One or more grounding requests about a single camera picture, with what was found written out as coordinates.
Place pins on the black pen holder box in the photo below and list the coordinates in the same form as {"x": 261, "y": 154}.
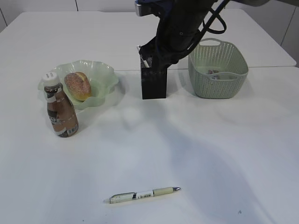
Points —
{"x": 153, "y": 82}

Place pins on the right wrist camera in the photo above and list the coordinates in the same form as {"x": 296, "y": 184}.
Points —
{"x": 148, "y": 7}

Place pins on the grey white pen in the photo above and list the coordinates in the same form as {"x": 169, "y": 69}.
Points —
{"x": 145, "y": 63}

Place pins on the cream white pen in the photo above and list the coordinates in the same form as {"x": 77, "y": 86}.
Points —
{"x": 130, "y": 196}

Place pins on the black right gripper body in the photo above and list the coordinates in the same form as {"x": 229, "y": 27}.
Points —
{"x": 167, "y": 49}

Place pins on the sesame bread roll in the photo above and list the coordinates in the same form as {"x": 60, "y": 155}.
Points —
{"x": 78, "y": 85}

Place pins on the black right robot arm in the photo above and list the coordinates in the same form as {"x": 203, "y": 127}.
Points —
{"x": 182, "y": 24}

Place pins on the clear plastic ruler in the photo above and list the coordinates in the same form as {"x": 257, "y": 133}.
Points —
{"x": 139, "y": 50}

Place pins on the brown drink bottle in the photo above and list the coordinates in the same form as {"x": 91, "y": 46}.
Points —
{"x": 60, "y": 109}

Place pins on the green woven plastic basket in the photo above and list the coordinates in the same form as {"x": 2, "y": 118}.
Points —
{"x": 214, "y": 54}

